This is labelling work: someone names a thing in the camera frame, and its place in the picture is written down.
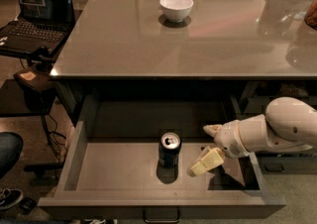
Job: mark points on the black box with note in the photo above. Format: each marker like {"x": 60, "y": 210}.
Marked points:
{"x": 33, "y": 80}

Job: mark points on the black drawer handle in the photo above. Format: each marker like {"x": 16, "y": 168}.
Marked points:
{"x": 161, "y": 215}

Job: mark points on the dark sneaker shoe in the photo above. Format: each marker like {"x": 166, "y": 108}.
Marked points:
{"x": 10, "y": 197}

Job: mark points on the open grey top drawer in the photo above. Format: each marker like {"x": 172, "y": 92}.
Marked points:
{"x": 112, "y": 168}

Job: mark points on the black laptop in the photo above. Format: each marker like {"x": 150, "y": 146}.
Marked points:
{"x": 40, "y": 29}

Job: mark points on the brown object on counter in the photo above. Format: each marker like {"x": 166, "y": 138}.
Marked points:
{"x": 311, "y": 15}

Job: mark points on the blue pepsi can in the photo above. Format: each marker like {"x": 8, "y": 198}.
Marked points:
{"x": 168, "y": 149}

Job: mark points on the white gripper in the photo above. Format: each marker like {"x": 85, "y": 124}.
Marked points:
{"x": 230, "y": 139}

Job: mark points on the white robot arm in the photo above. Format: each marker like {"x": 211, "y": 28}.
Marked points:
{"x": 287, "y": 125}

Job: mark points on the white ceramic bowl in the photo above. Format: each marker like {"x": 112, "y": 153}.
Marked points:
{"x": 176, "y": 10}

